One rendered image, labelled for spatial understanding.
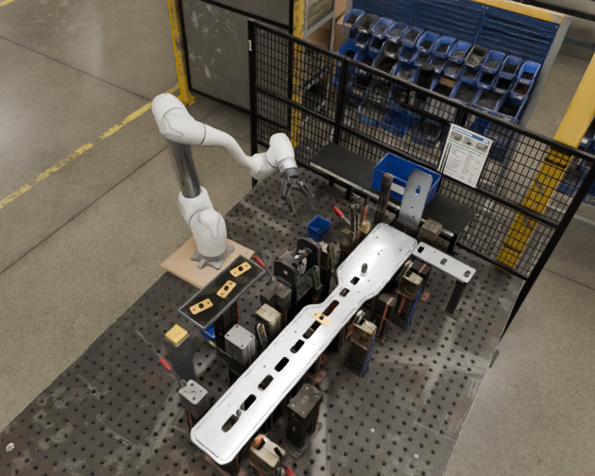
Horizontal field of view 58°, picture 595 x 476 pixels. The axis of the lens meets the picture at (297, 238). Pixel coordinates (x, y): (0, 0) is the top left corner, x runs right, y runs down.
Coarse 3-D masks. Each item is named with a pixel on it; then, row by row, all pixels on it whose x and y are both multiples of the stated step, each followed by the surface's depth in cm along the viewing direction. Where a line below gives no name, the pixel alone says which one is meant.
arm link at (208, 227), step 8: (200, 216) 267; (208, 216) 268; (216, 216) 268; (192, 224) 274; (200, 224) 266; (208, 224) 265; (216, 224) 267; (224, 224) 272; (200, 232) 267; (208, 232) 267; (216, 232) 268; (224, 232) 273; (200, 240) 270; (208, 240) 269; (216, 240) 270; (224, 240) 275; (200, 248) 275; (208, 248) 273; (216, 248) 274; (224, 248) 279; (208, 256) 277
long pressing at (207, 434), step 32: (384, 224) 267; (352, 256) 252; (384, 256) 253; (352, 288) 239; (288, 352) 215; (320, 352) 216; (256, 384) 205; (288, 384) 206; (224, 416) 196; (256, 416) 197; (224, 448) 188
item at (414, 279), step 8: (408, 272) 242; (400, 280) 242; (408, 280) 239; (416, 280) 238; (400, 288) 245; (408, 288) 242; (416, 288) 238; (400, 296) 249; (408, 296) 245; (416, 296) 244; (400, 304) 252; (408, 304) 251; (400, 312) 256; (408, 312) 254; (392, 320) 263; (400, 320) 259; (408, 320) 258; (400, 328) 261
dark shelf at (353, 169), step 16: (336, 144) 304; (320, 160) 295; (336, 160) 295; (352, 160) 296; (368, 160) 296; (336, 176) 288; (352, 176) 287; (368, 176) 287; (368, 192) 280; (432, 208) 272; (448, 208) 273; (464, 208) 273; (448, 224) 265; (464, 224) 265
